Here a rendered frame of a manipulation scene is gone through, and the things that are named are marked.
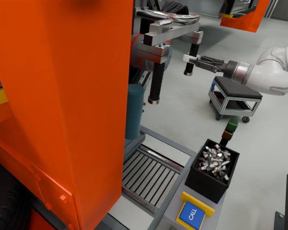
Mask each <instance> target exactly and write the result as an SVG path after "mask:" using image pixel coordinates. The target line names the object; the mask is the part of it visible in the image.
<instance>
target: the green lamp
mask: <svg viewBox="0 0 288 230"><path fill-rule="evenodd" d="M238 124H239V121H237V120H234V119H231V118H230V119H229V121H228V124H227V126H226V129H227V130H229V131H232V132H235V130H236V129H237V127H238Z"/></svg>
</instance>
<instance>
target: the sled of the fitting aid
mask: <svg viewBox="0 0 288 230"><path fill-rule="evenodd" d="M145 136H146V133H145V132H143V131H141V130H140V131H139V137H138V138H136V139H134V140H131V141H130V142H129V143H128V144H127V145H126V146H125V147H124V156H123V161H125V160H126V159H127V158H128V157H129V156H130V155H131V154H132V153H133V152H134V151H135V150H136V149H137V148H138V147H139V146H140V145H141V144H142V143H143V142H144V140H145Z"/></svg>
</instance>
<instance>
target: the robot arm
mask: <svg viewBox="0 0 288 230"><path fill-rule="evenodd" d="M182 61H185V62H188V63H192V64H195V66H196V67H199V68H202V69H205V70H208V71H211V72H213V73H216V72H222V73H224V74H223V77H225V78H229V79H231V78H233V79H232V82H236V83H239V84H241V85H245V86H247V87H249V88H251V89H252V90H255V91H258V92H261V93H264V94H269V95H275V96H284V95H285V94H287V93H288V47H272V48H269V49H267V50H266V51H265V52H264V53H263V54H262V55H261V56H260V57H259V59H258V61H257V63H256V65H254V64H251V63H246V62H243V61H241V62H240V63H239V64H238V62H236V61H232V60H229V62H228V63H224V60H220V59H215V58H212V57H207V56H199V55H197V57H192V56H189V52H187V54H184V55H183V58H182Z"/></svg>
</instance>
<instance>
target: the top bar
mask: <svg viewBox="0 0 288 230"><path fill-rule="evenodd" d="M199 26H200V22H199V23H193V22H189V23H185V24H181V25H177V26H173V27H169V28H165V29H162V33H161V34H158V35H156V34H152V33H145V34H144V42H143V44H145V45H148V46H154V45H157V44H160V43H162V42H165V41H168V40H170V39H173V38H176V37H179V36H182V35H184V34H187V33H190V32H192V31H195V30H198V29H199Z"/></svg>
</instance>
